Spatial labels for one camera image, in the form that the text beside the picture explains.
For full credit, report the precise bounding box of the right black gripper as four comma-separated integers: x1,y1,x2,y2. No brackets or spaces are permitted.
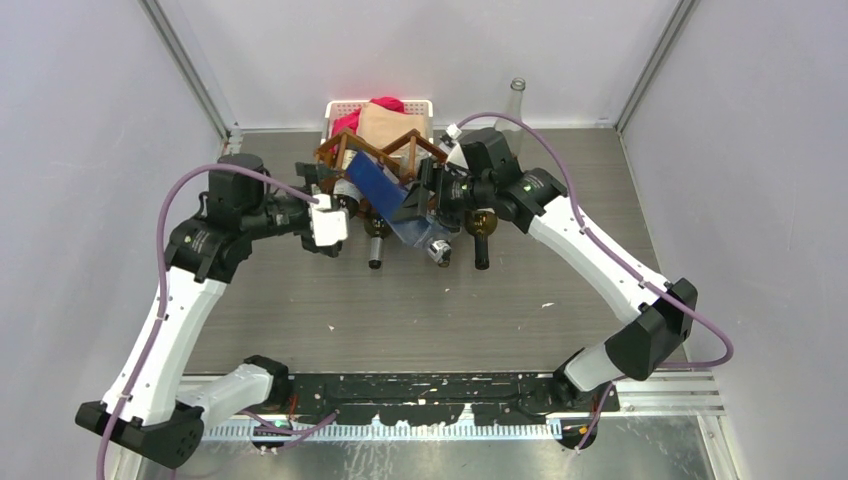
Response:
392,157,494,233

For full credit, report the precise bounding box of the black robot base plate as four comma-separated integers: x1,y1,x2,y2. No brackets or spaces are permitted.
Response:
248,372,620,426

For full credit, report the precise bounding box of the white plastic basket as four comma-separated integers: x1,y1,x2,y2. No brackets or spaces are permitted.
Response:
321,99,433,143

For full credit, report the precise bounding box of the dark green bottle right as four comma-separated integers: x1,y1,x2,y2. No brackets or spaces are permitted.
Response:
464,210,498,270

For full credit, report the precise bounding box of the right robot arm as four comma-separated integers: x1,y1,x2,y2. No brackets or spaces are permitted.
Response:
389,128,697,411

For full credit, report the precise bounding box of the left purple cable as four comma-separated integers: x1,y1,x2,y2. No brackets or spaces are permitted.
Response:
95,162,343,480

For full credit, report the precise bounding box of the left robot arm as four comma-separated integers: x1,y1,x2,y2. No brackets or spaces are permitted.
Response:
75,154,349,470

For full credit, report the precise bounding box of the clear glass wine bottle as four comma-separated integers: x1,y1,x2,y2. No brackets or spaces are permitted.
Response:
494,77,526,157

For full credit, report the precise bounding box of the blue square glass bottle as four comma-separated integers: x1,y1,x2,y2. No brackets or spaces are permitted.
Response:
349,152,455,254

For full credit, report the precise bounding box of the brown wooden wine rack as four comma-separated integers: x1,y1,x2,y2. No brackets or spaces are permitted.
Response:
313,128,448,185

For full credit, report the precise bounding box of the pink red cloth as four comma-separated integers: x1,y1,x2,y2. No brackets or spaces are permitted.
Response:
331,97,406,135

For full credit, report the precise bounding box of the beige cloth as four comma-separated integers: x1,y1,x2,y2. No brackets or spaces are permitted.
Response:
356,103,430,149

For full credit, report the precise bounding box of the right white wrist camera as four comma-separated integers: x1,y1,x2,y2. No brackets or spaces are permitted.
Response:
439,124,468,168

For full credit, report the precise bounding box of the green bottle silver capsule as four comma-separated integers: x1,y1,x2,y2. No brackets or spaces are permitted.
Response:
364,210,392,270

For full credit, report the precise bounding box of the dark green bottle white label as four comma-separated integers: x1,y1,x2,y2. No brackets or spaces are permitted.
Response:
331,149,363,218

